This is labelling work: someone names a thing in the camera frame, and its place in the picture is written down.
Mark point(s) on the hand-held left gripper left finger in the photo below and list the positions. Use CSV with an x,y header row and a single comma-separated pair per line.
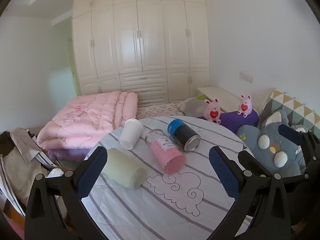
x,y
91,170

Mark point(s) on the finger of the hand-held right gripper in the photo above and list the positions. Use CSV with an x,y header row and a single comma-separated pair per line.
x,y
291,133
253,163

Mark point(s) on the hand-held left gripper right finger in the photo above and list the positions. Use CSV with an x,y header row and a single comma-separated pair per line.
x,y
225,172

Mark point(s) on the pale yellow frosted cup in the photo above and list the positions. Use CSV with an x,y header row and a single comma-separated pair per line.
x,y
125,170

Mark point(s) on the white paper cup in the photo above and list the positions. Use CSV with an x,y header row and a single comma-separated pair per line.
x,y
130,133

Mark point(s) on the black cup with blue lid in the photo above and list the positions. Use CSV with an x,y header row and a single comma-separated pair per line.
x,y
183,133

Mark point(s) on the pink glass cup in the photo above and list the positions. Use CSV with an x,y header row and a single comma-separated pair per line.
x,y
166,153

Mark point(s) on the grey white patterned pillow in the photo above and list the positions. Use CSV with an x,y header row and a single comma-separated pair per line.
x,y
273,118

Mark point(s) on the blue-grey plush cushion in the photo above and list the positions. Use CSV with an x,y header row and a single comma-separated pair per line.
x,y
270,145

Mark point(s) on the triangle pattern pillow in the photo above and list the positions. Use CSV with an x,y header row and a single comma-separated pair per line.
x,y
297,107

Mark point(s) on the purple folded sheet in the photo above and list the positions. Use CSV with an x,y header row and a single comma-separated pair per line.
x,y
67,153

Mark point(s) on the purple pillow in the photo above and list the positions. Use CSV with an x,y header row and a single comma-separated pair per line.
x,y
237,121

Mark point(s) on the pink bunny plush toy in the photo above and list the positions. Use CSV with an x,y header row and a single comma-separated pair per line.
x,y
245,106
213,111

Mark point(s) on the pink folded quilt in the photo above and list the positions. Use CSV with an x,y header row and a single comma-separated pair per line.
x,y
87,115

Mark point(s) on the round striped cloth table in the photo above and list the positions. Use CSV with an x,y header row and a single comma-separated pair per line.
x,y
172,205

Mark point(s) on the beige jacket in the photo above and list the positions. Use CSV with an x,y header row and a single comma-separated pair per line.
x,y
20,160

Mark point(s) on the grey cushion with green leaf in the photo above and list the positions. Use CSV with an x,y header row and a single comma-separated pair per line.
x,y
195,106

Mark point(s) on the heart print bed sheet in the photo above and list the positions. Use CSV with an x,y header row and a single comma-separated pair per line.
x,y
160,110

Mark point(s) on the white wardrobe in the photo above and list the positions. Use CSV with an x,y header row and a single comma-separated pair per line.
x,y
140,42

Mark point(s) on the white wall socket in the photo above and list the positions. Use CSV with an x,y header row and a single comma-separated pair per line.
x,y
245,76

